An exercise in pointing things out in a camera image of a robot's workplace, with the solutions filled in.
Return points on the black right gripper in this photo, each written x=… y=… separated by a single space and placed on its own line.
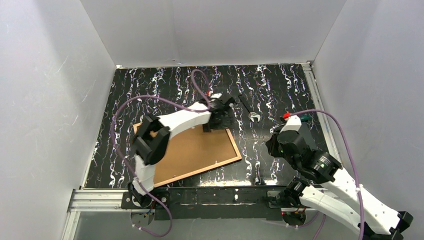
x=274 y=144

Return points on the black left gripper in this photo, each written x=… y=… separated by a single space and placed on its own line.
x=216 y=117

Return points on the black picture frame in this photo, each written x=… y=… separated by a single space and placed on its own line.
x=189 y=153

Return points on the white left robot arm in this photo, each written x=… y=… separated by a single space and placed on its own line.
x=152 y=138

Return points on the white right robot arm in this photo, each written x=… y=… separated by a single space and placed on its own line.
x=328 y=187

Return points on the adjustable wrench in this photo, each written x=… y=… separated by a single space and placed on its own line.
x=253 y=116

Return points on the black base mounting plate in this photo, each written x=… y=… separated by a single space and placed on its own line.
x=246 y=202

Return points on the green handled screwdriver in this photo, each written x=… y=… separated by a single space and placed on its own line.
x=305 y=118

